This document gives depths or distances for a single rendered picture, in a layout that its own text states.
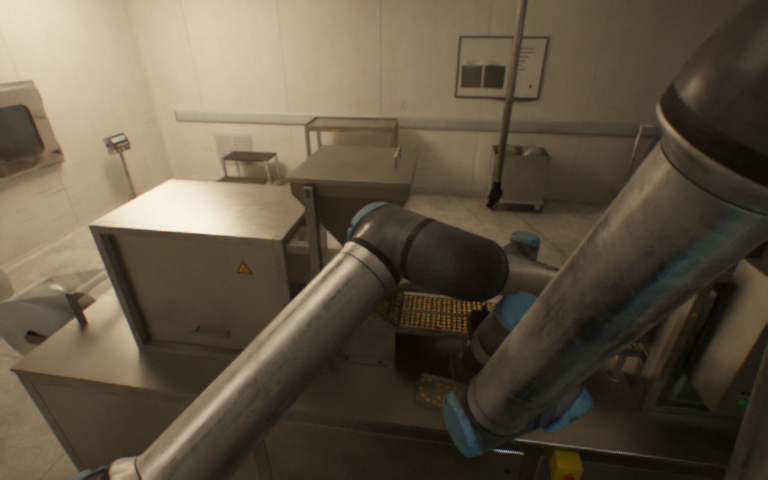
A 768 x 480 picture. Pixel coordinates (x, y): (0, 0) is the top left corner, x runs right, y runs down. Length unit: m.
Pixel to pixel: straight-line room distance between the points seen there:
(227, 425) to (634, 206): 0.53
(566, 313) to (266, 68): 5.12
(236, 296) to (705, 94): 1.35
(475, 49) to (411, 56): 0.71
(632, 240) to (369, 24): 4.72
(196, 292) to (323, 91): 3.93
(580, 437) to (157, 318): 1.50
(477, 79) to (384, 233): 4.29
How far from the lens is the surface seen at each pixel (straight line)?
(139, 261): 1.57
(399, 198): 1.09
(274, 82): 5.33
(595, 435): 1.48
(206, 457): 0.62
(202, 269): 1.44
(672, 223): 0.30
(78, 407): 1.99
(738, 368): 1.34
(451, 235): 0.63
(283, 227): 1.27
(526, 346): 0.44
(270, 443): 1.62
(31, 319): 2.34
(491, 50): 4.87
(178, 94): 6.00
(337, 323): 0.61
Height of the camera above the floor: 1.89
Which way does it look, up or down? 29 degrees down
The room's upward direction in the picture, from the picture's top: straight up
